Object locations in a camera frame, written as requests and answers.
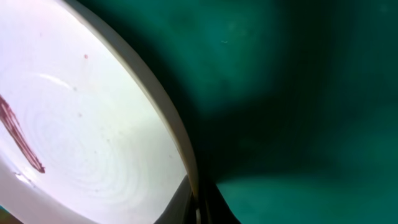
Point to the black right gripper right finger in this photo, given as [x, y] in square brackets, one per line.
[213, 207]

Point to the blue plastic serving tray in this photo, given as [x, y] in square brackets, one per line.
[290, 106]

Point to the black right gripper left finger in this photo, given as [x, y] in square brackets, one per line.
[181, 208]

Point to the white pink plate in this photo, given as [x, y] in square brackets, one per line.
[88, 133]

